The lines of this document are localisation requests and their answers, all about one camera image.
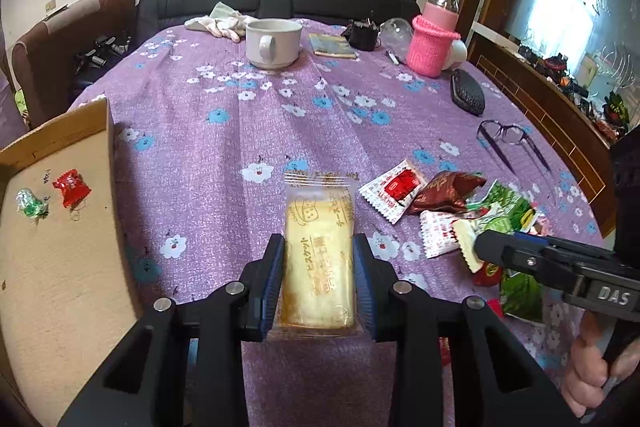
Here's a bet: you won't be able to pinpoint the white mug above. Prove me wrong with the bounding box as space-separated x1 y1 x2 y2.
245 18 303 70

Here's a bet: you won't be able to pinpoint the small red wrapped candy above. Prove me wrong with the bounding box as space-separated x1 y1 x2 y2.
52 172 92 208

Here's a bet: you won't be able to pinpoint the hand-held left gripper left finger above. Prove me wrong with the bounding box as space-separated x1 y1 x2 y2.
57 233 287 427

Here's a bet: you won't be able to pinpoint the black small pouch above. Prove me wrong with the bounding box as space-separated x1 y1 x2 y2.
347 19 382 52

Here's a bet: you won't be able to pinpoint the white round jar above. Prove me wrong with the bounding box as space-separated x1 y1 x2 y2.
446 41 468 70

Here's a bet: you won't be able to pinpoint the clear plastic cup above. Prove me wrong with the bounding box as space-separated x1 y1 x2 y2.
379 17 415 50

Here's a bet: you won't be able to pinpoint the row of shelf trinkets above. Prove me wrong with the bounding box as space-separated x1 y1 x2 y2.
517 39 640 140

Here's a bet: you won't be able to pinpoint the green snack packet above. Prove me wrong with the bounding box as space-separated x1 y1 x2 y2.
499 269 546 324
475 179 540 233

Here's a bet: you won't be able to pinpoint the yellow biscuit packet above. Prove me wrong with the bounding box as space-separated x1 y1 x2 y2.
267 170 363 342

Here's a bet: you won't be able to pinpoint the black gear on armchair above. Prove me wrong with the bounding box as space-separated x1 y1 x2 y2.
75 34 131 72

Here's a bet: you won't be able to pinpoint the dark red foil packet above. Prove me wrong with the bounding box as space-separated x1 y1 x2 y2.
407 170 488 215

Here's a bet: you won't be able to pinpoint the purple framed glasses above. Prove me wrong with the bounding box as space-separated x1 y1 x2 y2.
476 119 551 175

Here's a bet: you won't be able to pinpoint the person's right hand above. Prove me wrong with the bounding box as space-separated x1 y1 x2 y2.
560 313 640 418

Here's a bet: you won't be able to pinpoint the red face print packet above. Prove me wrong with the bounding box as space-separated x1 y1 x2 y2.
472 261 503 288

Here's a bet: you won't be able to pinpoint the wooden mirror cabinet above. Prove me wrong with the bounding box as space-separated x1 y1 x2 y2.
457 0 640 238

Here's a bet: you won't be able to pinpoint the brown armchair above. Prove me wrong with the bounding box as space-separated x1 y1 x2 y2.
10 0 137 128

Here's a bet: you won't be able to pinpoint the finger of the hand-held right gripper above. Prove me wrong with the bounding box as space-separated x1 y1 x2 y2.
474 231 576 293
514 230 617 259

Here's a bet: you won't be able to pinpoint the black glasses case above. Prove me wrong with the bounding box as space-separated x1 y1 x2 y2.
451 68 487 116

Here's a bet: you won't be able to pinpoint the white red snack packet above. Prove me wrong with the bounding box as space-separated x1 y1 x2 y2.
359 159 427 225
419 209 463 260

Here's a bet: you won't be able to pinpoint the purple floral tablecloth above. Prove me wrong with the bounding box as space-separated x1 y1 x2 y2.
65 16 608 427

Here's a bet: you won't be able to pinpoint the green wrapped candy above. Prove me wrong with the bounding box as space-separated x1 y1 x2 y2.
15 188 50 220

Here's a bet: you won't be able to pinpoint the bottle with pink knit sleeve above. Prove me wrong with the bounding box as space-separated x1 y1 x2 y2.
406 0 461 78

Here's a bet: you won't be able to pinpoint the cardboard box tray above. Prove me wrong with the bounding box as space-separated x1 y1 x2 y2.
0 97 146 427

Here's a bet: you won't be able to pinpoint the small thin booklet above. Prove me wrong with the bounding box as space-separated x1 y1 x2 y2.
307 32 358 59

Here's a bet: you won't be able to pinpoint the cream edged green packet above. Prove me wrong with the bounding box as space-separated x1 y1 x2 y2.
452 203 506 275

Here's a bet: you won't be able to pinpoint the white gloves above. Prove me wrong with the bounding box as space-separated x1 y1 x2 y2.
184 2 261 42

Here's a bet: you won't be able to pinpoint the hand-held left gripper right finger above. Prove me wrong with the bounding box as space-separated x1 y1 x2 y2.
352 233 583 427

